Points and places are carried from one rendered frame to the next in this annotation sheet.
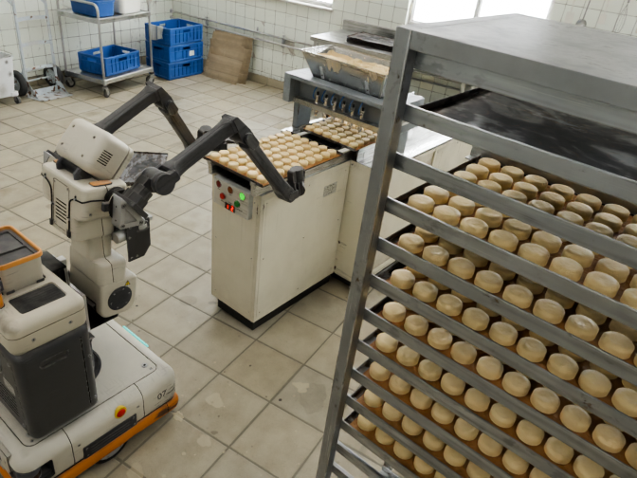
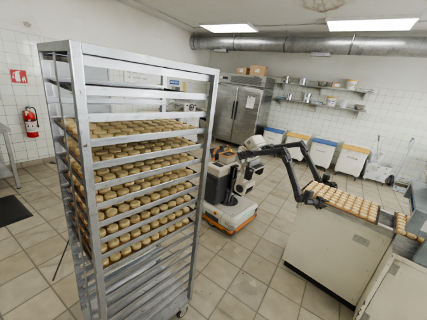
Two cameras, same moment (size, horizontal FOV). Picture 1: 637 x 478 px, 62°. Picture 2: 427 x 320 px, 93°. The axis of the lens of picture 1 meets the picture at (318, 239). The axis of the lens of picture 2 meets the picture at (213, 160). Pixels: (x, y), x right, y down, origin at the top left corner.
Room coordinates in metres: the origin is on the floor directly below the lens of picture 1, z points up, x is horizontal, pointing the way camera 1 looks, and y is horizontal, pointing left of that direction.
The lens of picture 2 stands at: (1.39, -1.48, 1.76)
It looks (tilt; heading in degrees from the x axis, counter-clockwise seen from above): 21 degrees down; 94
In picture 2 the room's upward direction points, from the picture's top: 7 degrees clockwise
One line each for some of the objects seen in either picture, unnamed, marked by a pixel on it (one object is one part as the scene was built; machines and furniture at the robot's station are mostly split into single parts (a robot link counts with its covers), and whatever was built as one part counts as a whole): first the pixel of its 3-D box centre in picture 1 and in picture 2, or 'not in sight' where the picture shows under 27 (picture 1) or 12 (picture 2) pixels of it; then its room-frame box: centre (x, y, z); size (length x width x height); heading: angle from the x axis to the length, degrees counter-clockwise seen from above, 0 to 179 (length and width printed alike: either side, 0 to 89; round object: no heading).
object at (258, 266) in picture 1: (280, 229); (331, 242); (2.52, 0.22, 0.45); 0.70 x 0.34 x 0.90; 144
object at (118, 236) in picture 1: (116, 221); (254, 168); (1.73, 0.78, 0.87); 0.28 x 0.16 x 0.22; 55
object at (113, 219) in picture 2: not in sight; (155, 201); (1.06, -0.60, 1.14); 0.64 x 0.03 x 0.03; 53
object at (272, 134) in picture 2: not in sight; (272, 141); (2.63, 4.40, 0.38); 0.64 x 0.54 x 0.77; 66
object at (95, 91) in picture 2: not in sight; (158, 94); (1.06, -0.60, 1.68); 0.64 x 0.03 x 0.03; 53
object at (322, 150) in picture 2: not in sight; (321, 153); (3.79, 3.81, 0.38); 0.64 x 0.54 x 0.77; 62
